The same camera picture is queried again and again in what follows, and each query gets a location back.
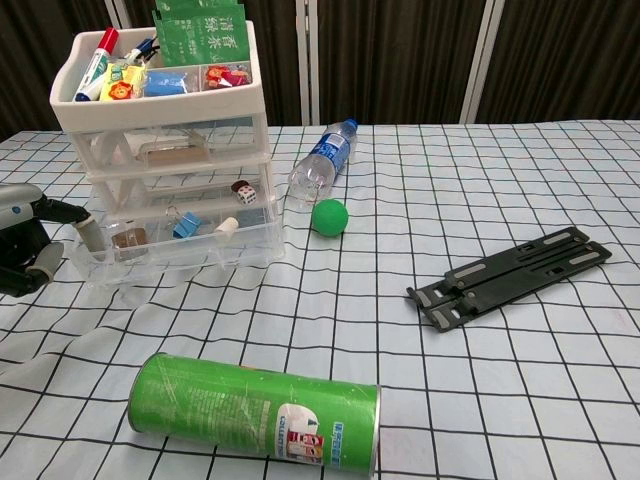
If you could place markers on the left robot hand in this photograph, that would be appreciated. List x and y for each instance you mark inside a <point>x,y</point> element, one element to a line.
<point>20,205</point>

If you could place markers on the white plastic drawer organizer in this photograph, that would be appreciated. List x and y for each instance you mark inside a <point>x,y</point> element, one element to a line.
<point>150,107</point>

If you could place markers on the brown block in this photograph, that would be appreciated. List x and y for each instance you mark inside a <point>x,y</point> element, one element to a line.
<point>129,240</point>

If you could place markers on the yellow lion candy packet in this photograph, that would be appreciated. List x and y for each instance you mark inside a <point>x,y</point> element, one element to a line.
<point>122,90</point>

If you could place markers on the red cap whiteboard marker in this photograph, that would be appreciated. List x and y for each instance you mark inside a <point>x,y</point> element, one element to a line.
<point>97,62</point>

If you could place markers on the brown cardboard piece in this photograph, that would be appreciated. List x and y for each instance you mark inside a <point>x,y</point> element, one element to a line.
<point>177,155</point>

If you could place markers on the blue wrapped packet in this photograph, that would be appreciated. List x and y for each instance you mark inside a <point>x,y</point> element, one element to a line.
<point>165,82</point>

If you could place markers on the blue cap whiteboard marker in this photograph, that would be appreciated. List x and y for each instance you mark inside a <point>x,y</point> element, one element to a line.
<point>140,49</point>

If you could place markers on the white cork stopper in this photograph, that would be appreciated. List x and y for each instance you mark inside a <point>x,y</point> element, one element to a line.
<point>226,227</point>

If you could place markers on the white die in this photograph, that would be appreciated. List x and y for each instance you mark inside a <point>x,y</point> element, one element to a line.
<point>247,196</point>

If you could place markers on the red lion candy packet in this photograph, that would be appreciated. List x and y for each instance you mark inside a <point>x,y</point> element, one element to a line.
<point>227,76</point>

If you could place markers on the green tea packet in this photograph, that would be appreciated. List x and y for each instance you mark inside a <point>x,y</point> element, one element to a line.
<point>205,42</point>
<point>190,6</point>

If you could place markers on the green chip can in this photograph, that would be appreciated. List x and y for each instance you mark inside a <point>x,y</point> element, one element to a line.
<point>225,405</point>

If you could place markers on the green foam ball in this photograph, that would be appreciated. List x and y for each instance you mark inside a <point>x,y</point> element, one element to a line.
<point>330,217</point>

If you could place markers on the clear water bottle blue label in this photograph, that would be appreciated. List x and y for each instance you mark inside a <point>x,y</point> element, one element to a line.
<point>327,150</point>

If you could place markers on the white grid tablecloth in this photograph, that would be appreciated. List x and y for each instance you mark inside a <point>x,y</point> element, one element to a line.
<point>350,325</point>

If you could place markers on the dark folding screen partition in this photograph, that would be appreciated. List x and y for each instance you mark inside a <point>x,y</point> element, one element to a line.
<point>400,50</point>

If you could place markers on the black folding laptop stand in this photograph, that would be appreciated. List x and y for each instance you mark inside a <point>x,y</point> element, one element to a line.
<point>500,285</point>

